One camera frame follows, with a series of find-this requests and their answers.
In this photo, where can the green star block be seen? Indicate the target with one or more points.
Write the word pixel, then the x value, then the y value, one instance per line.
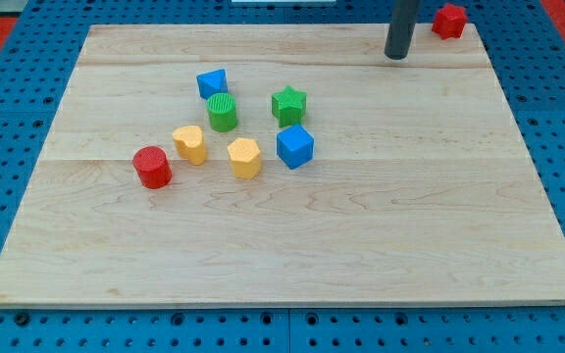
pixel 289 106

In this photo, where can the red star block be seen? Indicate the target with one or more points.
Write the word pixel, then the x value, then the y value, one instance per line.
pixel 449 21

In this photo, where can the blue cube block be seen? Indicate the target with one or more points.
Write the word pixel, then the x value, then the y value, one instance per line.
pixel 295 146

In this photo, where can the wooden board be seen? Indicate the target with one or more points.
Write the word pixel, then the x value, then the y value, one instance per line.
pixel 421 191

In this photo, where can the yellow hexagon block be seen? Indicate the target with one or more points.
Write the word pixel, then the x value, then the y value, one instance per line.
pixel 245 158

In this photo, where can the green cylinder block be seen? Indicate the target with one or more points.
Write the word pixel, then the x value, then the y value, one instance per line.
pixel 221 108

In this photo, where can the yellow heart block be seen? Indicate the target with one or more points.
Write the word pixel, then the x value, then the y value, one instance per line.
pixel 190 144

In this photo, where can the blue triangular prism block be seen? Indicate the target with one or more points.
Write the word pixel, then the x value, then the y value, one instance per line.
pixel 212 83

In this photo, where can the red cylinder block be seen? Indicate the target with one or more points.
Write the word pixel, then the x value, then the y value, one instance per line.
pixel 152 167

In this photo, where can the dark grey pointer rod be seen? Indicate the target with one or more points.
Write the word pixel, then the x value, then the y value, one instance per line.
pixel 401 28

